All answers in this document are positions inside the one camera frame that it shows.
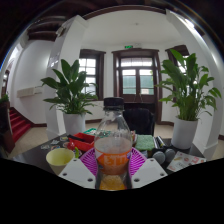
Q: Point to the green exit sign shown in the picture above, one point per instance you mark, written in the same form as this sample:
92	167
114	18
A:
128	46

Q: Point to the dark wooden double door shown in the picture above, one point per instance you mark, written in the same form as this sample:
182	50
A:
136	81

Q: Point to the potted plant, white pot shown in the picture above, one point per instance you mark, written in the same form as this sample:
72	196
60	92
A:
74	123
184	131

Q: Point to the red carpeted staircase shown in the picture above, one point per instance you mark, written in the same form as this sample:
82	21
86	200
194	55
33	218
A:
20	125

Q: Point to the green cloth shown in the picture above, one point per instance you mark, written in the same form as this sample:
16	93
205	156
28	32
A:
145	142

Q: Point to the orange drink bottle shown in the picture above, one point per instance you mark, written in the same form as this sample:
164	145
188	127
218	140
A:
112	150

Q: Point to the green patterned box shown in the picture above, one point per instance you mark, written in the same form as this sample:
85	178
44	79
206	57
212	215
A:
90	132

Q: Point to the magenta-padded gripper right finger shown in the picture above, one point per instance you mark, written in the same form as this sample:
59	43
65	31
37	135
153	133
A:
148	171

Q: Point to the yellow cup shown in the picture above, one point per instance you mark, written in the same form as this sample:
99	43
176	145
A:
59	160

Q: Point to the red box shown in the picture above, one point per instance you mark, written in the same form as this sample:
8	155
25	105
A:
81	144

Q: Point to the printed paper leaflet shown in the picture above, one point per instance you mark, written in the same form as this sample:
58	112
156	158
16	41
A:
185	161

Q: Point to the grey-headed microphone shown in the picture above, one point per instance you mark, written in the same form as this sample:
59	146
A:
159	157
170	155

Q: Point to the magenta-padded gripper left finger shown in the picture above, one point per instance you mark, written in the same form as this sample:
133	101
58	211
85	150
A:
76	171

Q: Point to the dark-framed window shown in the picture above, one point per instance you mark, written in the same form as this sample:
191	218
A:
89	66
171	55

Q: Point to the black chair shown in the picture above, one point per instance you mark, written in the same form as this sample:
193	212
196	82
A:
140	121

